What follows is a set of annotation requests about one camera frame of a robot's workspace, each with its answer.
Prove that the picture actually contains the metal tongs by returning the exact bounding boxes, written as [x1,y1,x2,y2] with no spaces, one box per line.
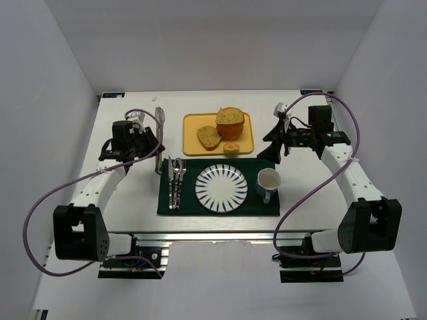
[155,107,165,175]

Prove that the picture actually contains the bread slice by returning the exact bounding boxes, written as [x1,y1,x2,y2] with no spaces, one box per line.
[196,126,222,151]

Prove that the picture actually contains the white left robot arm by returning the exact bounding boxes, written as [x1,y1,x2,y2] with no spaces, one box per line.
[53,121,164,261]

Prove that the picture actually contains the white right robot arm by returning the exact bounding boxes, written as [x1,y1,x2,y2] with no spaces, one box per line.
[258,103,402,259]

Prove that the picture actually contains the stacked bread loaf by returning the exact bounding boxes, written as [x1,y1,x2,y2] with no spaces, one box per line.
[215,107,245,140]

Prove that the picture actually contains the light blue mug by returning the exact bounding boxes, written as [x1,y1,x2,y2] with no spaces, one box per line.
[256,168,282,204]

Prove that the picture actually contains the yellow tray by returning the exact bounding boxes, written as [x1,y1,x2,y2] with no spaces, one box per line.
[182,112,254,157]

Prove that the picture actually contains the small orange bun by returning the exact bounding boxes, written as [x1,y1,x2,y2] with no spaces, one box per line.
[223,143,240,154]

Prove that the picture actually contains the blue label sticker right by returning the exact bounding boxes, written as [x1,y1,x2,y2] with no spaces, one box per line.
[300,89,323,96]

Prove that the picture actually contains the blue label sticker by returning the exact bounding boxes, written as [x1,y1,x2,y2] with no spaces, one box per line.
[300,89,323,96]
[102,92,125,99]

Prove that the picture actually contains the dark green placemat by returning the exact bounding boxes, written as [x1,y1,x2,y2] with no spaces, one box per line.
[157,158,280,217]

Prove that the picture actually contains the blue label sticker left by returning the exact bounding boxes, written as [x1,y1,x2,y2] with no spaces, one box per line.
[102,92,125,99]

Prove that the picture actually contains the blue striped white plate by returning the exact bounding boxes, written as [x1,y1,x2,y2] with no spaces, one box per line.
[195,164,248,215]

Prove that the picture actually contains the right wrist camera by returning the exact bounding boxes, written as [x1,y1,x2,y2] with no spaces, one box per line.
[273,102,292,119]

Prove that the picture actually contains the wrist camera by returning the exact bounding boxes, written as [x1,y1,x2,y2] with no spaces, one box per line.
[124,111,145,133]
[273,102,292,119]

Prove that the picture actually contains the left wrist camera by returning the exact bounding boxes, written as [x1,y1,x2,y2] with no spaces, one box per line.
[124,111,145,133]

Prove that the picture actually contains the knife with patterned handle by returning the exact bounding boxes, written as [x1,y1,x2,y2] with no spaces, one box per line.
[168,156,174,210]

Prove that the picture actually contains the spoon with patterned handle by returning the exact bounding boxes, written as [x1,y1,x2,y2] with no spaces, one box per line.
[175,159,187,210]

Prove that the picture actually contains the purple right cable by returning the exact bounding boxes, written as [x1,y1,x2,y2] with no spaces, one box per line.
[272,91,366,276]

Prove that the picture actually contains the fork with patterned handle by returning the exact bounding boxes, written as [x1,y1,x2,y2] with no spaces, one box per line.
[172,158,183,209]

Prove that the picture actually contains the aluminium table rail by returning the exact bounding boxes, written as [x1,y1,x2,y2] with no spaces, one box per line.
[99,229,341,244]

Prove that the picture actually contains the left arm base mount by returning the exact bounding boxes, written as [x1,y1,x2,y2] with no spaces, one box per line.
[98,234,171,279]

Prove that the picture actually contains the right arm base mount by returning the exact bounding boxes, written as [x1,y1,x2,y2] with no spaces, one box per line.
[272,232,344,283]

